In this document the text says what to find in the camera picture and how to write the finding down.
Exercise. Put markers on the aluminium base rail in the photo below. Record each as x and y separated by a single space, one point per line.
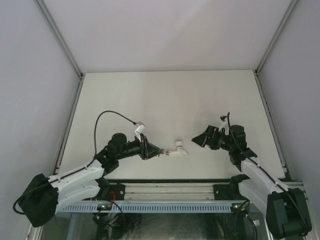
165 192

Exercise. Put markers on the white plastic water faucet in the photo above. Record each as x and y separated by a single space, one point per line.
179 152

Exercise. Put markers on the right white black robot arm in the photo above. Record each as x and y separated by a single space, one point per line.
284 208

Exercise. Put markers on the grey slotted cable duct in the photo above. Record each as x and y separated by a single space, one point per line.
152 207

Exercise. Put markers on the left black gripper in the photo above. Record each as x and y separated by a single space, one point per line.
148 151

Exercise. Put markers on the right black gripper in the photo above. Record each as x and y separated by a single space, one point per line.
213 132

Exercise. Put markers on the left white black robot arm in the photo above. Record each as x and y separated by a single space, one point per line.
39 212

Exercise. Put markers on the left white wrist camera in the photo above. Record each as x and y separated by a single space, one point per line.
139 130

